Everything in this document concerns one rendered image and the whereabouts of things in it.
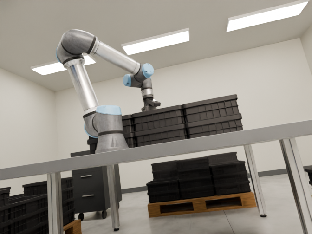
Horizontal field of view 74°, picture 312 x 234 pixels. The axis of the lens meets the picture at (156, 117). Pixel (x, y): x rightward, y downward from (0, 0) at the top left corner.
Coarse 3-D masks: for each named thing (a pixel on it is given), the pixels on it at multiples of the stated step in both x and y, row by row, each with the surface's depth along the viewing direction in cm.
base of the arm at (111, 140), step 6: (102, 132) 91; (108, 132) 91; (114, 132) 91; (120, 132) 93; (102, 138) 91; (108, 138) 90; (114, 138) 90; (120, 138) 92; (102, 144) 89; (108, 144) 88; (114, 144) 90; (120, 144) 90; (126, 144) 94; (96, 150) 90; (102, 150) 88; (108, 150) 87; (114, 150) 88
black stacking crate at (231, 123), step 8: (208, 120) 110; (216, 120) 109; (224, 120) 109; (232, 120) 109; (240, 120) 110; (192, 128) 112; (200, 128) 112; (208, 128) 111; (216, 128) 109; (224, 128) 108; (232, 128) 108; (240, 128) 107; (192, 136) 112; (200, 136) 111
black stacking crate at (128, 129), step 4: (124, 120) 121; (128, 120) 121; (132, 120) 123; (124, 124) 121; (128, 124) 120; (132, 124) 121; (124, 128) 121; (128, 128) 120; (132, 128) 122; (124, 132) 120; (128, 132) 119; (132, 132) 120
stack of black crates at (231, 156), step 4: (228, 152) 304; (232, 152) 277; (236, 152) 276; (208, 156) 282; (212, 156) 281; (216, 156) 281; (220, 156) 280; (224, 156) 279; (228, 156) 278; (232, 156) 277; (236, 156) 276; (208, 160) 282; (212, 160) 281; (216, 160) 280; (220, 160) 278; (224, 160) 277; (228, 160) 277; (232, 160) 276; (236, 160) 274
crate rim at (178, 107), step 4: (160, 108) 117; (164, 108) 116; (168, 108) 116; (172, 108) 115; (176, 108) 115; (180, 108) 115; (140, 112) 119; (144, 112) 118; (148, 112) 118; (152, 112) 118; (156, 112) 117; (132, 116) 120; (136, 116) 119; (184, 116) 144
